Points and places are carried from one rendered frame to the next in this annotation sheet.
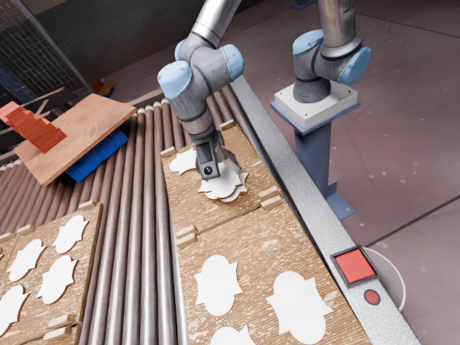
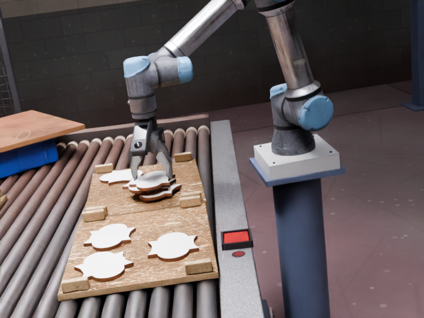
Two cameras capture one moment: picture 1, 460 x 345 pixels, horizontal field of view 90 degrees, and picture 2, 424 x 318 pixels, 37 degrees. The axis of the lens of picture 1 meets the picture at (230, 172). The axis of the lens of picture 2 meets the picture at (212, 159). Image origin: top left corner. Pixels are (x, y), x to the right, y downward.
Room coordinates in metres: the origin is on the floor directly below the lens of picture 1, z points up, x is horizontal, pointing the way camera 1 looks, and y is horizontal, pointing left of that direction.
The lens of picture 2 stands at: (-1.27, -0.06, 1.58)
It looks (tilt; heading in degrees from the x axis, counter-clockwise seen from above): 18 degrees down; 357
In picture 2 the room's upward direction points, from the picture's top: 7 degrees counter-clockwise
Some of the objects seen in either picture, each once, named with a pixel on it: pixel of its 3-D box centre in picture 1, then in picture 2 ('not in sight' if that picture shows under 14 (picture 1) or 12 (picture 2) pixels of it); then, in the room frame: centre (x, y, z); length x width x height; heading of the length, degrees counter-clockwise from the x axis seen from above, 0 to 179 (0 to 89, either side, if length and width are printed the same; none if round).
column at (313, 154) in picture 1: (313, 165); (303, 274); (0.78, -0.45, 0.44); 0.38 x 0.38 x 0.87; 4
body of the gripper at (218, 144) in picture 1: (207, 140); (147, 130); (0.51, 0.02, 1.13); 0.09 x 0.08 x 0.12; 165
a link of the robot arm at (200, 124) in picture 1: (195, 120); (141, 104); (0.50, 0.02, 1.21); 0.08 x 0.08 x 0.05
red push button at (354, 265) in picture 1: (354, 266); (236, 239); (0.13, -0.17, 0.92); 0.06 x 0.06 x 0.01; 86
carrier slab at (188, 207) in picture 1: (212, 173); (144, 188); (0.58, 0.06, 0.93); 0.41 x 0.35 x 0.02; 1
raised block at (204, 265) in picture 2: not in sight; (198, 266); (-0.04, -0.07, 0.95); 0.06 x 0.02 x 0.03; 89
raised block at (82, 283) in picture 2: not in sight; (75, 284); (-0.04, 0.20, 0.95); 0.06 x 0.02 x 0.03; 89
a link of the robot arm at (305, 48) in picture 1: (311, 53); (289, 102); (0.77, -0.45, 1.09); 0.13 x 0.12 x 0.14; 16
